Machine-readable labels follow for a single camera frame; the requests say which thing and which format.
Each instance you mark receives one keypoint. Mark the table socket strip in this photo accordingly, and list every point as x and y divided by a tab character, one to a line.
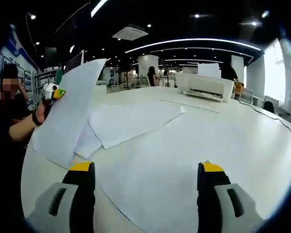
191	105

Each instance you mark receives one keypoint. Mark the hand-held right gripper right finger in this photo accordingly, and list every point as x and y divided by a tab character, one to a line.
208	208

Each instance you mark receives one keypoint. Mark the black office chair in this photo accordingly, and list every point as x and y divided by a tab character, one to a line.
268	106

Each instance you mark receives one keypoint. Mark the white printer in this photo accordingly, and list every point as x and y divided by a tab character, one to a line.
206	85

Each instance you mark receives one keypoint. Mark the gathered printing paper bundle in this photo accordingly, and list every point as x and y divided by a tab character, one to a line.
68	109

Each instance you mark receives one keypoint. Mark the long curved ceiling light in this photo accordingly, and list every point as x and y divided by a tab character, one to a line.
97	8

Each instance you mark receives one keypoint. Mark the white table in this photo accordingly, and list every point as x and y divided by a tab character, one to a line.
232	145

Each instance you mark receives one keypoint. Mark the blue white wall poster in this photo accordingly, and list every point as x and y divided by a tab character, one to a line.
19	55

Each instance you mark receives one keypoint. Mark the orange decoration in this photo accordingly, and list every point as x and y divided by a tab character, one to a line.
238	88

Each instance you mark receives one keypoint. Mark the printer feed paper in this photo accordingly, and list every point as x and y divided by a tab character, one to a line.
208	70

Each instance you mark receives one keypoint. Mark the white office chair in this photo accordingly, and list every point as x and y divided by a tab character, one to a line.
143	83

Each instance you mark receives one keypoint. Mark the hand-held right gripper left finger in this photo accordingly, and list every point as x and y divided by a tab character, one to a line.
75	208

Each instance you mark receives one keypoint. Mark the black wristband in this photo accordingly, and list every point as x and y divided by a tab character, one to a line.
36	118

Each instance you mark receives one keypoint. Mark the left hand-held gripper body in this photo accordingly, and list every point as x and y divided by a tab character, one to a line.
49	88

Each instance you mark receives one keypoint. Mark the ceiling light strip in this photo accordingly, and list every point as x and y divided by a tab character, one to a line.
196	39

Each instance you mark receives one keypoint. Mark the person's left hand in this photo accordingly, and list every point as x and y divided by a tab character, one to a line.
44	110

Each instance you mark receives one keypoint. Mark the ceiling air conditioner unit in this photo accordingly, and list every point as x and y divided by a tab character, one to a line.
129	32

